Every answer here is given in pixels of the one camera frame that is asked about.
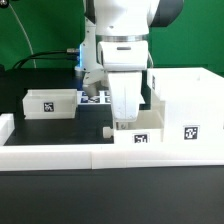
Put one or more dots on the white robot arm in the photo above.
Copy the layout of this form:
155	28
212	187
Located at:
119	21

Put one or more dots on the white U-shaped fence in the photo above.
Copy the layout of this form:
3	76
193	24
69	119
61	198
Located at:
103	156

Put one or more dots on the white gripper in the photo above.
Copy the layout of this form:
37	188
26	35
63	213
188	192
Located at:
124	63

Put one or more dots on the marker tag sheet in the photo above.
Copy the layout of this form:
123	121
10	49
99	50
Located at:
103	97

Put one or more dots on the white drawer tray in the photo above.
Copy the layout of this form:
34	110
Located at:
148	128
50	104

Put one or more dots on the white rear drawer tray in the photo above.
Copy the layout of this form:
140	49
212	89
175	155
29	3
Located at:
50	104

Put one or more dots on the white drawer cabinet box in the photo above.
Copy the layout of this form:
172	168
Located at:
190	104

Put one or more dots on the white front drawer tray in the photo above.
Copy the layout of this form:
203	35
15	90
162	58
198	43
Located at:
148	128

